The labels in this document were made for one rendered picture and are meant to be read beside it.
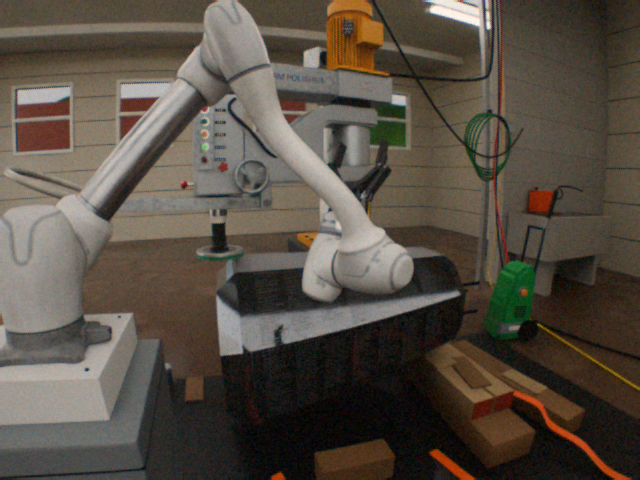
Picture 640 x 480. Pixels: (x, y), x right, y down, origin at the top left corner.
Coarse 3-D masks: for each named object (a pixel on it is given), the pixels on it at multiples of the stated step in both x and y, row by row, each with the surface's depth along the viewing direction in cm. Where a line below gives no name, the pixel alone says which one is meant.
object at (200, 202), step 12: (132, 204) 131; (144, 204) 133; (156, 204) 136; (168, 204) 138; (180, 204) 140; (192, 204) 142; (204, 204) 144; (216, 204) 146; (228, 204) 148; (240, 204) 151; (252, 204) 153; (264, 204) 151
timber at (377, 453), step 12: (360, 444) 132; (372, 444) 132; (384, 444) 131; (324, 456) 125; (336, 456) 125; (348, 456) 125; (360, 456) 125; (372, 456) 125; (384, 456) 124; (324, 468) 119; (336, 468) 119; (348, 468) 119; (360, 468) 121; (372, 468) 122; (384, 468) 124
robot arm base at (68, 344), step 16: (80, 320) 59; (16, 336) 50; (32, 336) 50; (48, 336) 52; (64, 336) 54; (80, 336) 58; (96, 336) 60; (0, 352) 49; (16, 352) 50; (32, 352) 50; (48, 352) 51; (64, 352) 53; (80, 352) 54
